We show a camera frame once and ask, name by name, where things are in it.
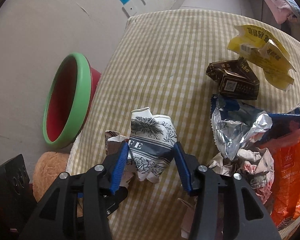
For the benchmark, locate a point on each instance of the large yellow snack bag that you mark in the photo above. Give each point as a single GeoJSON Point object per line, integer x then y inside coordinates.
{"type": "Point", "coordinates": [260, 47]}

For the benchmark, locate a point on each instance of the small pink wrapper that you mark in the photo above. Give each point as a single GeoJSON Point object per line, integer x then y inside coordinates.
{"type": "Point", "coordinates": [112, 141]}

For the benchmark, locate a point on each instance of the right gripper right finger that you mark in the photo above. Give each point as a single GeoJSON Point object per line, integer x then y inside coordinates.
{"type": "Point", "coordinates": [245, 217]}

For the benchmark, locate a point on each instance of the silver blue foil bag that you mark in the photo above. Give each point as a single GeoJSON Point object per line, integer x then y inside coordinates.
{"type": "Point", "coordinates": [238, 125]}

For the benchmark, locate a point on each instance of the orange sausage bag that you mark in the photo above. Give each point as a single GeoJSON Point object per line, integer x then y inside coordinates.
{"type": "Point", "coordinates": [286, 187]}

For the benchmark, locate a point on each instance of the red bin with green rim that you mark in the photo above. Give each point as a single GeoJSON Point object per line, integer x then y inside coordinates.
{"type": "Point", "coordinates": [69, 100]}

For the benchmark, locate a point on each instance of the yellow checkered table cloth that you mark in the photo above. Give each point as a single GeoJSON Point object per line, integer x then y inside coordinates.
{"type": "Point", "coordinates": [160, 63]}

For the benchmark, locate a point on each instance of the brown paper ball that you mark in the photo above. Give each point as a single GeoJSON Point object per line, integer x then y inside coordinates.
{"type": "Point", "coordinates": [256, 166]}

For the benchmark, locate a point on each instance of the white wall socket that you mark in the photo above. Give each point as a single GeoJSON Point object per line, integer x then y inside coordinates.
{"type": "Point", "coordinates": [130, 10]}

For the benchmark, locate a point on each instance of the black white paper cup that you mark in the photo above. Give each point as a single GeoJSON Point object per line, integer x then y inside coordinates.
{"type": "Point", "coordinates": [151, 140]}

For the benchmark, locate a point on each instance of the dark brown wrapper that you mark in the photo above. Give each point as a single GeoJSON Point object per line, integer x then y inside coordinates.
{"type": "Point", "coordinates": [235, 79]}

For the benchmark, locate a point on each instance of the orange plush cushion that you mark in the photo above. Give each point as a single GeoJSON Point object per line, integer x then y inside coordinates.
{"type": "Point", "coordinates": [47, 169]}

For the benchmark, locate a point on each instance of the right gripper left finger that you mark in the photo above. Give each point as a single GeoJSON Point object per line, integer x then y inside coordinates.
{"type": "Point", "coordinates": [77, 207]}

